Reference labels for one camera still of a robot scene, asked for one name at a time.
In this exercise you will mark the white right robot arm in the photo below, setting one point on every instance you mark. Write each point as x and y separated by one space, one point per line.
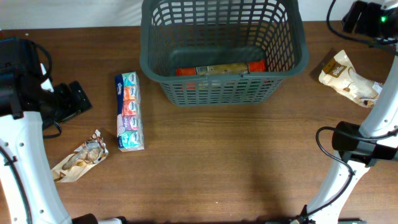
359 147

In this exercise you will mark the brown nut snack pouch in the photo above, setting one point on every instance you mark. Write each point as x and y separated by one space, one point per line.
81 160

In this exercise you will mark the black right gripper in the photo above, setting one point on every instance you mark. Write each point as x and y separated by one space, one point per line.
370 10

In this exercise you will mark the Kleenex tissue multipack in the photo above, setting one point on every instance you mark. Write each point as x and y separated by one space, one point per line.
129 119

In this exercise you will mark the orange spaghetti package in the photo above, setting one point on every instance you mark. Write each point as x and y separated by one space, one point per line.
240 68

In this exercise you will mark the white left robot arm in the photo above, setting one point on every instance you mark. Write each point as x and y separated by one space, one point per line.
29 105

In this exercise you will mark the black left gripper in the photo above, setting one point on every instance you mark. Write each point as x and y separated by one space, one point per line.
74 102

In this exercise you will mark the grey plastic basket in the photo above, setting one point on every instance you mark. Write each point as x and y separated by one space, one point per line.
194 33

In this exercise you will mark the beige snack bag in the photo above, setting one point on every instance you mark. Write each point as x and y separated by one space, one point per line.
340 75

